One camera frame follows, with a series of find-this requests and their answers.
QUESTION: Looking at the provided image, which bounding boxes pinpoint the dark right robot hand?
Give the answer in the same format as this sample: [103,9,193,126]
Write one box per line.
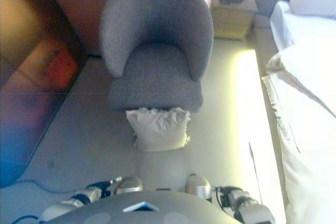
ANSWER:
[211,185,244,209]

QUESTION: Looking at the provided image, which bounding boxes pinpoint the dark left robot hand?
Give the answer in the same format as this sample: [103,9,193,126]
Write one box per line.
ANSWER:
[97,176,123,199]

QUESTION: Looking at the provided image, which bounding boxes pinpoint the white fringed cushion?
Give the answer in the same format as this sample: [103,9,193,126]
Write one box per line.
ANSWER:
[125,106,192,153]

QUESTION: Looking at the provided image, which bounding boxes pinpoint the grey left robot foot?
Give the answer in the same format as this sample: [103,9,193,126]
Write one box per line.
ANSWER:
[113,176,144,196]

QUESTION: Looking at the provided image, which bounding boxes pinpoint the grey robot foot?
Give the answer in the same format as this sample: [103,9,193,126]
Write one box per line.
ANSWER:
[184,173,212,201]
[113,176,144,196]

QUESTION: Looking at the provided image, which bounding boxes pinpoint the grey right robot foot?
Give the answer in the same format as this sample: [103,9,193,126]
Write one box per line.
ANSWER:
[184,173,212,201]

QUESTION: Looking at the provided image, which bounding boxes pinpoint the grey robot torso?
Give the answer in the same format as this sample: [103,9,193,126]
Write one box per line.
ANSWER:
[49,190,237,224]

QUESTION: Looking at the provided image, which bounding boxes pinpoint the bed with white duvet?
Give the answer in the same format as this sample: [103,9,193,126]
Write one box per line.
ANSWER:
[260,42,336,224]

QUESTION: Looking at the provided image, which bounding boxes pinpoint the grey upholstered tub armchair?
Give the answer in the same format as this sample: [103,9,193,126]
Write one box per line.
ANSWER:
[99,0,214,113]

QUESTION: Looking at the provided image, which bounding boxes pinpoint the orange red box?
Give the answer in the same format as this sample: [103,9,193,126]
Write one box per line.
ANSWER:
[45,48,79,90]

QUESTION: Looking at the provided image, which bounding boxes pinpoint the brown wooden cabinet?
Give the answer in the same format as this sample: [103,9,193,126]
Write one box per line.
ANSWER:
[0,0,106,188]

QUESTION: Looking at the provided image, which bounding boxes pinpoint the light wooden nightstand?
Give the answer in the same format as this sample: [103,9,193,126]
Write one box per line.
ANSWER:
[209,0,259,42]

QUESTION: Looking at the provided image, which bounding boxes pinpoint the light blue bed mattress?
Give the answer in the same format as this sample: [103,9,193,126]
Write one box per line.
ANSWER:
[269,0,336,52]

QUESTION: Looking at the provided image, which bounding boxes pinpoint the thin black cable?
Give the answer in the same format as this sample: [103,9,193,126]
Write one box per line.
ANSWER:
[248,141,264,205]

